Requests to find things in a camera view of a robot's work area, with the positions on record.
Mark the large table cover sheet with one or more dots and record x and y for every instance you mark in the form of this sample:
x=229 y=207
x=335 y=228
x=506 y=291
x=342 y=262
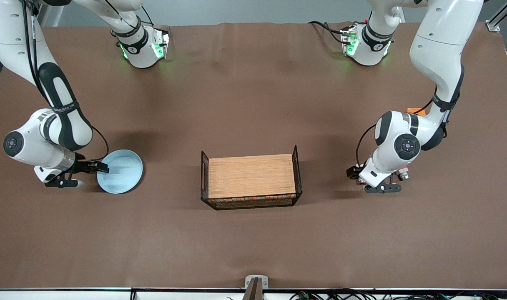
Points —
x=253 y=104

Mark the orange button enclosure box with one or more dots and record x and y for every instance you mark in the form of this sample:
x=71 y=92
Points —
x=414 y=111

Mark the silver push button switch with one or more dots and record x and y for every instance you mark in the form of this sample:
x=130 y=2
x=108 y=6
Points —
x=403 y=176

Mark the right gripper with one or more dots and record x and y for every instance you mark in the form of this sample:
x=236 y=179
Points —
x=83 y=165

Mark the white table edge rail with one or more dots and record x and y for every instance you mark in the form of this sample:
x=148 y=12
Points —
x=49 y=296

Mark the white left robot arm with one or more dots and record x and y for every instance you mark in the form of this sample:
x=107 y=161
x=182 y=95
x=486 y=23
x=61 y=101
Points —
x=441 y=41

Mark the light blue round plate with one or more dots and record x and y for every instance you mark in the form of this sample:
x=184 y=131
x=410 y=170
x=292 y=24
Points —
x=124 y=177

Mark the grey metal camera bracket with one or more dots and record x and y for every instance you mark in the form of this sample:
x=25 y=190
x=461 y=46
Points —
x=248 y=280

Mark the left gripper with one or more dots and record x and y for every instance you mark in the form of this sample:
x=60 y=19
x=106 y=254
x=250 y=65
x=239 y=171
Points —
x=353 y=172

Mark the dark camera stand post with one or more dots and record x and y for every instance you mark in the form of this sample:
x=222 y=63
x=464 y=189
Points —
x=253 y=293

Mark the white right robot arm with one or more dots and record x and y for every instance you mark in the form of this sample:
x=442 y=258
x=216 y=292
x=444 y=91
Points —
x=11 y=33

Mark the aluminium frame profile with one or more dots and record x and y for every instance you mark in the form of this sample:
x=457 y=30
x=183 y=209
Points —
x=497 y=20
x=47 y=14

